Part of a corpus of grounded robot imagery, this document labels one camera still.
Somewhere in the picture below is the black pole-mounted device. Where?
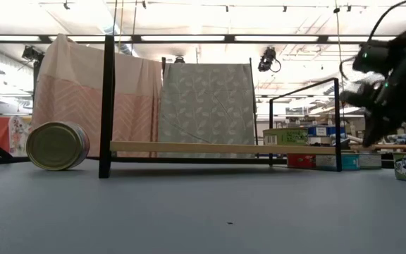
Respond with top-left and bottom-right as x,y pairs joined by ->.
21,44 -> 46,64

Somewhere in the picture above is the black overhead camera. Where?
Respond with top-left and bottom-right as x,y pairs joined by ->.
257,47 -> 282,74

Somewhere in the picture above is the thin black hanging cable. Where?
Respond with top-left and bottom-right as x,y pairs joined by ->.
111,0 -> 118,36

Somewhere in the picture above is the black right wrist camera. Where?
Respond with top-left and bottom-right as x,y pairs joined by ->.
352,41 -> 391,75

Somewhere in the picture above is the thin yellow hanging cable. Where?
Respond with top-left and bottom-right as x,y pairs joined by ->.
333,0 -> 345,63

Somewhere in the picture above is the blue storage bin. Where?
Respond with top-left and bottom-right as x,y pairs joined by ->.
307,126 -> 327,137
326,126 -> 347,137

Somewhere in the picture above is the pink chevron cloth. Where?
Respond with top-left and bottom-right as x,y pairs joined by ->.
30,33 -> 164,159

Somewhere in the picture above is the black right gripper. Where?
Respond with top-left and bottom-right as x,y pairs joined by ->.
339,75 -> 406,147

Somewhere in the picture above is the black aluminium table frame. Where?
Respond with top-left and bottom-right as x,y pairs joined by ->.
0,155 -> 406,169

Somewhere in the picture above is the beige-lid can blue pink label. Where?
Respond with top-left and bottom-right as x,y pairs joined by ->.
25,121 -> 90,171

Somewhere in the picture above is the green leaf-print cloth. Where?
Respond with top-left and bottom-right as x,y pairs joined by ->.
157,62 -> 257,159

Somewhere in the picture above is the white cloth pink flower print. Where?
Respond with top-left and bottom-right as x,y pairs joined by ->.
8,115 -> 34,157

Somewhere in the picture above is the LED light bar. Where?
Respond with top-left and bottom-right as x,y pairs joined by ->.
0,33 -> 406,44

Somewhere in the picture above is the silver can red label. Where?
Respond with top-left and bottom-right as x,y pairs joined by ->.
286,154 -> 317,169

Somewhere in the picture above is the wooden shelf black wire frame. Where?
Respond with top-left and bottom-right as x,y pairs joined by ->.
98,34 -> 343,179

